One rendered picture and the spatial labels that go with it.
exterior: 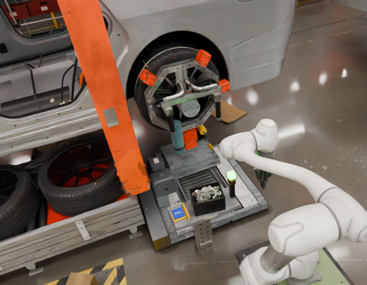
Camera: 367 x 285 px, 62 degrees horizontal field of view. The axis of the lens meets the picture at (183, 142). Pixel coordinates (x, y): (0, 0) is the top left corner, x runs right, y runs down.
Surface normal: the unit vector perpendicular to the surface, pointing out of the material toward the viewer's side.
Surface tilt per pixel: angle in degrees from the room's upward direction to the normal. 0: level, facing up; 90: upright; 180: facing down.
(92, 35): 90
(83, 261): 0
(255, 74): 90
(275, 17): 90
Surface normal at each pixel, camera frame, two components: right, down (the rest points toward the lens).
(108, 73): 0.33, 0.55
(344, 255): -0.12, -0.78
